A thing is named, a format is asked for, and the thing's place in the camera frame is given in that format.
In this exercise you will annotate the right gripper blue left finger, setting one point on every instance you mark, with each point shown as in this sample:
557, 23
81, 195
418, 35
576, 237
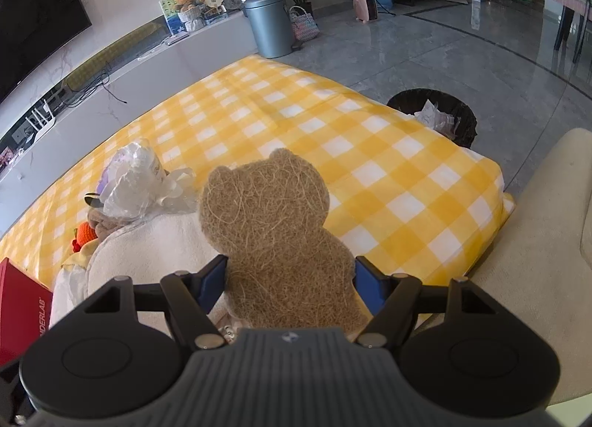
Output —
189, 298

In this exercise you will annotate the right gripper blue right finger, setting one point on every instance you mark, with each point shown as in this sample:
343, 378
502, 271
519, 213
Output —
391, 301

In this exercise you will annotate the round white pad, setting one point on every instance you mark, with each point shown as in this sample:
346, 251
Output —
149, 250

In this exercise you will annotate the bear shaped loofah sponge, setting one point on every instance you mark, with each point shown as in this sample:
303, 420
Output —
285, 270

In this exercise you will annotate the brown plush knot toy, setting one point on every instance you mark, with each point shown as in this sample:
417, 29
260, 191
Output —
103, 225

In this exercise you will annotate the orange crochet fruit toy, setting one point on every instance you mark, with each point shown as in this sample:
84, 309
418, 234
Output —
83, 235

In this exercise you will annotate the clear plastic bag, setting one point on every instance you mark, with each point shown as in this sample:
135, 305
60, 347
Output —
135, 184

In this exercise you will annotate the beige sofa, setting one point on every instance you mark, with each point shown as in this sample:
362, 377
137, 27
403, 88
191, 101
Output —
539, 265

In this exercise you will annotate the red cube box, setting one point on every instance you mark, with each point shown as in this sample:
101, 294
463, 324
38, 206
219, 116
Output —
25, 307

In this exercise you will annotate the black waste basket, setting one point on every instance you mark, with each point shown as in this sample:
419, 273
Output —
441, 112

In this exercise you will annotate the white marble tv console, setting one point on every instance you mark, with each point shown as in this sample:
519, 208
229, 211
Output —
129, 93

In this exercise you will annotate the white wifi router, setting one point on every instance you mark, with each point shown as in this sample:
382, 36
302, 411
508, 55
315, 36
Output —
41, 119

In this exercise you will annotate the grey metal trash can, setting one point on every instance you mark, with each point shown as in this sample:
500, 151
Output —
271, 26

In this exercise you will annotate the woven small basket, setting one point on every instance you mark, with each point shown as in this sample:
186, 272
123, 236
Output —
303, 24

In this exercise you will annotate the pink small heater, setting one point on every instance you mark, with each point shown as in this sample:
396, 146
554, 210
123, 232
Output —
365, 11

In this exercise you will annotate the teddy bear figurine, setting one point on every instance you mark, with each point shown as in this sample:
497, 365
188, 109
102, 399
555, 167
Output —
184, 5

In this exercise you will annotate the wall mounted black television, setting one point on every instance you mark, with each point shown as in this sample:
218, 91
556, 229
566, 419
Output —
31, 31

